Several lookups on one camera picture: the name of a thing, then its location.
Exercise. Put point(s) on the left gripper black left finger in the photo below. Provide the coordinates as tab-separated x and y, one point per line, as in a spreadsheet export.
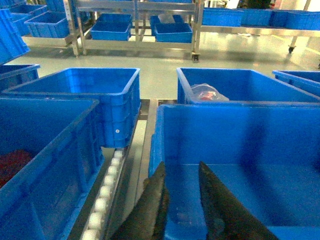
148	218

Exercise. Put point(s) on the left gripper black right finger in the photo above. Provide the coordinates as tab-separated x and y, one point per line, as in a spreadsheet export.
225	216

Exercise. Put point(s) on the steel roller shelf rack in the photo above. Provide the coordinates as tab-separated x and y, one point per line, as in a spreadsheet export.
133	176

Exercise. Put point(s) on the steel background shelf cart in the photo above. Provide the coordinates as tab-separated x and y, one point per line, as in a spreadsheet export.
140	10

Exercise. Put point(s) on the white roller conveyor track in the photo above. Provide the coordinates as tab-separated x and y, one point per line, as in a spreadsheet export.
98	217

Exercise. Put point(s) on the blue crate with red contents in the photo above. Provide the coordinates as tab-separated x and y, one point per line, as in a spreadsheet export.
43	200

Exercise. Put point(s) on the clear bag with red items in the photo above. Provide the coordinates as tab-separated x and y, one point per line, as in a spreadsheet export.
207	92

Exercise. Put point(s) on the empty blue crate middle left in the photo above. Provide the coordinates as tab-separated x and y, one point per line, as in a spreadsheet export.
116	89

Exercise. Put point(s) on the blue crate with plastic bag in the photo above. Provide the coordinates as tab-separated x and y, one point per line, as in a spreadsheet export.
241	86

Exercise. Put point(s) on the blue crate far right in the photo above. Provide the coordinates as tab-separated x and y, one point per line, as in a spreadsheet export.
308	81

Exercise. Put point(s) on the blue crate on cart right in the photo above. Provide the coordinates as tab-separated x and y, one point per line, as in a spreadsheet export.
176	32

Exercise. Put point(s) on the blue crate on cart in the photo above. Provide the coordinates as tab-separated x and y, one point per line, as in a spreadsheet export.
112	27
176	32

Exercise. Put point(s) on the blue crate far left edge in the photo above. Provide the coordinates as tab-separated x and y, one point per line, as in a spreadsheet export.
12	75

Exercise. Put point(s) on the blue crate on cart left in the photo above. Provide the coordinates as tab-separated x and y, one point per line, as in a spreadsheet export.
112	27

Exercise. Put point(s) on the blue crates on right rack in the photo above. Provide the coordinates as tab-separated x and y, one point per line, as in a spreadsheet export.
285	19

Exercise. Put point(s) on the blue crate on left rack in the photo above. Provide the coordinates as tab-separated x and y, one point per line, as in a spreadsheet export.
49	24

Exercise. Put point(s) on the tilted blue crate upper left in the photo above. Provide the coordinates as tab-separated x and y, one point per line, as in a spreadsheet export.
12	45

